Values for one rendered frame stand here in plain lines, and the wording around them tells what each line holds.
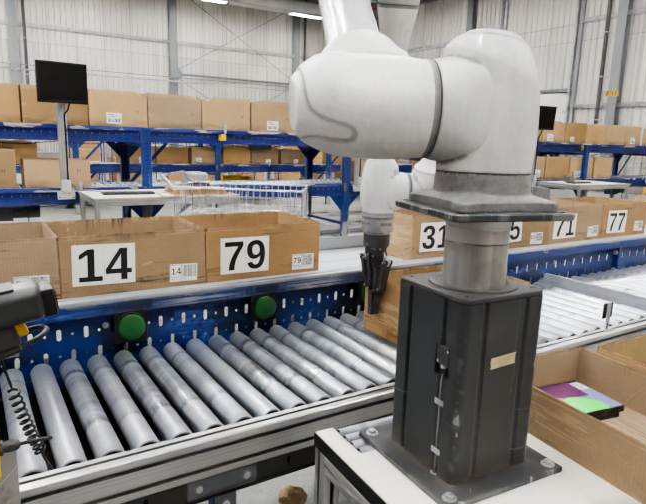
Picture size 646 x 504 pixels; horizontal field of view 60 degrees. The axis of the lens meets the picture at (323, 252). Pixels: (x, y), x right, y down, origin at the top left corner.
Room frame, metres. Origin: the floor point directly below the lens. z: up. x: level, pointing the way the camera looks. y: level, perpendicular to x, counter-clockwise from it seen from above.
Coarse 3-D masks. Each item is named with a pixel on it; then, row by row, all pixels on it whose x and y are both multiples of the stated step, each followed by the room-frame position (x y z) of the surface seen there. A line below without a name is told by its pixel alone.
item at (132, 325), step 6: (126, 318) 1.41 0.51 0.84; (132, 318) 1.42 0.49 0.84; (138, 318) 1.43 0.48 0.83; (120, 324) 1.40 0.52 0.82; (126, 324) 1.41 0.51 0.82; (132, 324) 1.41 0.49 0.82; (138, 324) 1.42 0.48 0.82; (144, 324) 1.43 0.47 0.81; (120, 330) 1.40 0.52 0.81; (126, 330) 1.41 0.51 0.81; (132, 330) 1.41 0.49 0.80; (138, 330) 1.42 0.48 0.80; (144, 330) 1.44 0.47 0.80; (126, 336) 1.41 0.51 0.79; (132, 336) 1.42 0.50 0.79; (138, 336) 1.42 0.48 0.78
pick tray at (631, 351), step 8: (640, 336) 1.36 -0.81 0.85; (608, 344) 1.29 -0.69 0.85; (616, 344) 1.31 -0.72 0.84; (624, 344) 1.33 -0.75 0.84; (632, 344) 1.34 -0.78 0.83; (640, 344) 1.36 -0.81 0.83; (600, 352) 1.27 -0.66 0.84; (608, 352) 1.25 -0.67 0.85; (616, 352) 1.31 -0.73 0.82; (624, 352) 1.33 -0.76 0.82; (632, 352) 1.35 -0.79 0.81; (640, 352) 1.36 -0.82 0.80; (616, 360) 1.23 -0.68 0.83; (624, 360) 1.21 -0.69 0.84; (632, 360) 1.20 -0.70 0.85; (640, 360) 1.37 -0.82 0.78; (640, 368) 1.18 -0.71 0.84
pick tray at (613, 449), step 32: (576, 352) 1.26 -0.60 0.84; (544, 384) 1.22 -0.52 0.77; (608, 384) 1.19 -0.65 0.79; (640, 384) 1.13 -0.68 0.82; (544, 416) 1.00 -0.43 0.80; (576, 416) 0.94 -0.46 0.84; (640, 416) 1.10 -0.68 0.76; (576, 448) 0.93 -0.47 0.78; (608, 448) 0.88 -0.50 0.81; (640, 448) 0.83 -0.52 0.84; (608, 480) 0.87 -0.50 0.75; (640, 480) 0.83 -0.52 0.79
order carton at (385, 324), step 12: (396, 276) 1.71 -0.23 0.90; (396, 288) 1.52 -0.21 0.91; (384, 300) 1.57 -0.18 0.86; (396, 300) 1.52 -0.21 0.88; (384, 312) 1.56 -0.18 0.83; (396, 312) 1.52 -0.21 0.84; (372, 324) 1.61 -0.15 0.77; (384, 324) 1.56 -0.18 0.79; (396, 324) 1.52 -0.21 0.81; (384, 336) 1.56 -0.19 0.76; (396, 336) 1.52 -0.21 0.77
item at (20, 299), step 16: (0, 288) 0.78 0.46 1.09; (16, 288) 0.78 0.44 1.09; (32, 288) 0.78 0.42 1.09; (48, 288) 0.79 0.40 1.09; (0, 304) 0.75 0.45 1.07; (16, 304) 0.76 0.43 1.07; (32, 304) 0.77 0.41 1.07; (48, 304) 0.79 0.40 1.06; (0, 320) 0.75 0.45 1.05; (16, 320) 0.76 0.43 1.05; (32, 320) 0.78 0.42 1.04; (0, 336) 0.76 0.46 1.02; (16, 336) 0.78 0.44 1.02; (0, 352) 0.76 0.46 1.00; (16, 352) 0.77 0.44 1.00
